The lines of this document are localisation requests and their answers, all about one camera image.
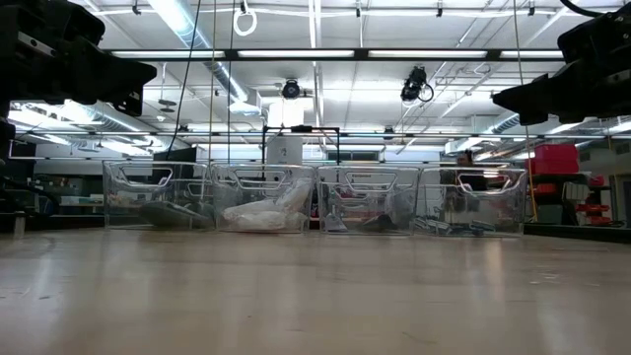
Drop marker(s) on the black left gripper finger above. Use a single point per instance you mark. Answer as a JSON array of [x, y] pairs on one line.
[[118, 66], [118, 87]]

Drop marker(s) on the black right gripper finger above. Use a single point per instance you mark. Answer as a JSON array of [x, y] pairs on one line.
[[544, 85], [544, 106]]

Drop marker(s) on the red storage box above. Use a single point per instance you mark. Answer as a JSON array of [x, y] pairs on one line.
[[554, 159]]

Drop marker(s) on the person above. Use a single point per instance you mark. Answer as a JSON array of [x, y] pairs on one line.
[[465, 158]]

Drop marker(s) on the clear plastic bin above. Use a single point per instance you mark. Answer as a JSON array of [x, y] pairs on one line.
[[512, 207], [404, 197], [118, 197], [231, 192]]

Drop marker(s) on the storage shelf rack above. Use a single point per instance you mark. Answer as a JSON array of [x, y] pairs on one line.
[[591, 209]]

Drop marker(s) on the black overhead light bar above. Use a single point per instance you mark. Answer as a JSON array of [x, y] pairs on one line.
[[360, 54]]

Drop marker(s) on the silver ventilation duct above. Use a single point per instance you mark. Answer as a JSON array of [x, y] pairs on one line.
[[227, 79]]

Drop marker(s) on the black ceiling camera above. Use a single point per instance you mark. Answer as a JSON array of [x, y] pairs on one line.
[[291, 89], [413, 84]]

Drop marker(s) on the black metal frame stand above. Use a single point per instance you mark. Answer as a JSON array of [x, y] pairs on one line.
[[301, 129]]

